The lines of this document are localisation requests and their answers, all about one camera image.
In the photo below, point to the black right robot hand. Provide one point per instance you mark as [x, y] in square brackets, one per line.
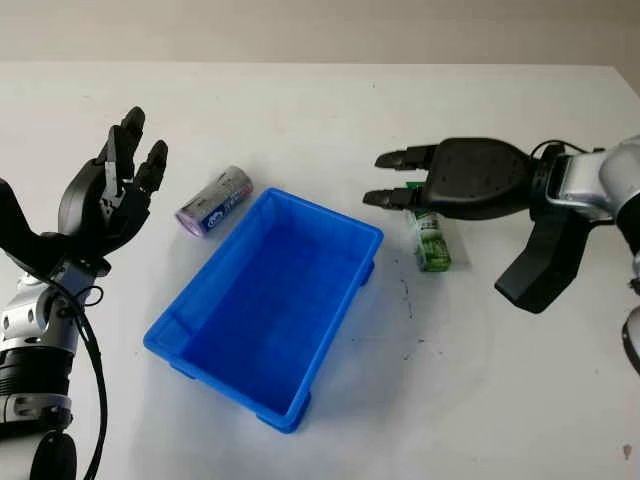
[475, 180]

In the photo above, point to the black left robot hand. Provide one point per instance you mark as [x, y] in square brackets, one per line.
[95, 210]

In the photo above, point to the green toothpaste box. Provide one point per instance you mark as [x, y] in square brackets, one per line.
[432, 245]

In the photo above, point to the silver cylindrical can purple lid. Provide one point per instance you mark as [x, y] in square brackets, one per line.
[217, 200]

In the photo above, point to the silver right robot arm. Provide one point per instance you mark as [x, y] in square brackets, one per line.
[600, 185]

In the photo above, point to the blue plastic tray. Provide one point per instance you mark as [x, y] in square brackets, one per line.
[270, 295]

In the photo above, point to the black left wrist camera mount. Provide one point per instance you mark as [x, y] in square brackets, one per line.
[20, 235]

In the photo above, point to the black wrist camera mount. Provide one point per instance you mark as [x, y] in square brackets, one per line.
[20, 235]
[545, 270]

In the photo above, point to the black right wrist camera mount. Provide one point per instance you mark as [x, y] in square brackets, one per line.
[545, 270]

